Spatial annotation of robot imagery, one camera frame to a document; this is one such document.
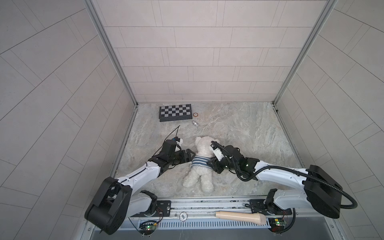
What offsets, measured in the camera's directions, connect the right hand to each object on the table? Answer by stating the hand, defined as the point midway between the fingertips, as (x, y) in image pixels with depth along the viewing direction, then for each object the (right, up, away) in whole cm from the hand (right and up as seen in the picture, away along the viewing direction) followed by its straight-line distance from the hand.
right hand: (208, 164), depth 79 cm
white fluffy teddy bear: (-2, +7, +4) cm, 9 cm away
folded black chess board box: (-22, +28, +26) cm, 44 cm away
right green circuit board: (+31, -24, -11) cm, 41 cm away
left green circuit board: (-28, -24, -14) cm, 39 cm away
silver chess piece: (-7, +20, +23) cm, 32 cm away
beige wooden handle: (+21, -20, -13) cm, 32 cm away
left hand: (-8, +4, +5) cm, 10 cm away
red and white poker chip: (-7, +27, +30) cm, 41 cm away
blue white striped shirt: (-4, +2, 0) cm, 4 cm away
